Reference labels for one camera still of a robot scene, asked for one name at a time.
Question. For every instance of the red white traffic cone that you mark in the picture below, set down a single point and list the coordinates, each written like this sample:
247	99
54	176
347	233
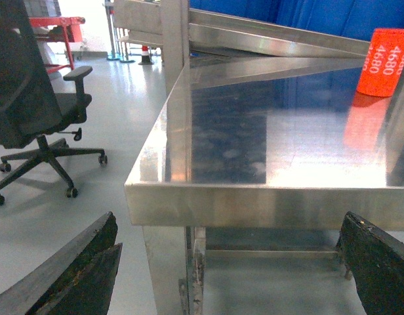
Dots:
146	56

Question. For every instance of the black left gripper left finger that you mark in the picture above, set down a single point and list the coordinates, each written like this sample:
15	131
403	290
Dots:
77	279

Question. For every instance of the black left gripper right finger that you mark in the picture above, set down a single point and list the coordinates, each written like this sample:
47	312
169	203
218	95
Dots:
376	261

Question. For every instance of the black office chair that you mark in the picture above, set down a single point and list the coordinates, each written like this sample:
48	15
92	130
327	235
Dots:
30	109

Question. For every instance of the red metal cart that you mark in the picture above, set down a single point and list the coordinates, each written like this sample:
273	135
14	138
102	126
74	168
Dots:
66	30

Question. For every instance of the stainless steel roller rack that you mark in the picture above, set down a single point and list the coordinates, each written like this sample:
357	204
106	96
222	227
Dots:
238	49

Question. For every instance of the red cylindrical capacitor 4680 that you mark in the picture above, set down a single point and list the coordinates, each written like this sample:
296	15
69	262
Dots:
383	64

